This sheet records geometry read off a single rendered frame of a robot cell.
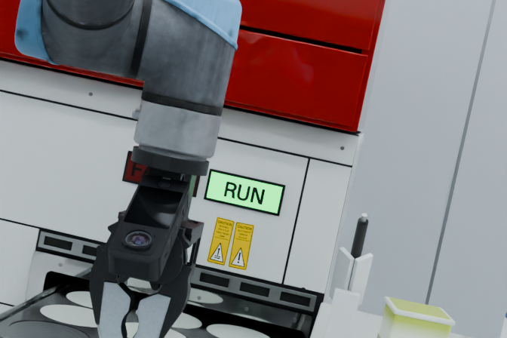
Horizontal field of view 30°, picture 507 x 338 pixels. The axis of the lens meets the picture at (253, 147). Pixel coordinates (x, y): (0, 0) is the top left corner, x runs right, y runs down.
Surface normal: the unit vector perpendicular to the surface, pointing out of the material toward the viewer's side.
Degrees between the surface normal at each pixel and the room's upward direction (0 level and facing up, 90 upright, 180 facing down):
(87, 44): 154
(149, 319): 90
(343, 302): 90
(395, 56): 90
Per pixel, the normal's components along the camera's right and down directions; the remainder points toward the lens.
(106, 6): 0.29, 0.93
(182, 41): 0.18, 0.01
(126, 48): 0.10, 0.40
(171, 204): 0.07, -0.82
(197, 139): 0.58, 0.16
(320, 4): -0.13, 0.03
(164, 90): -0.37, -0.03
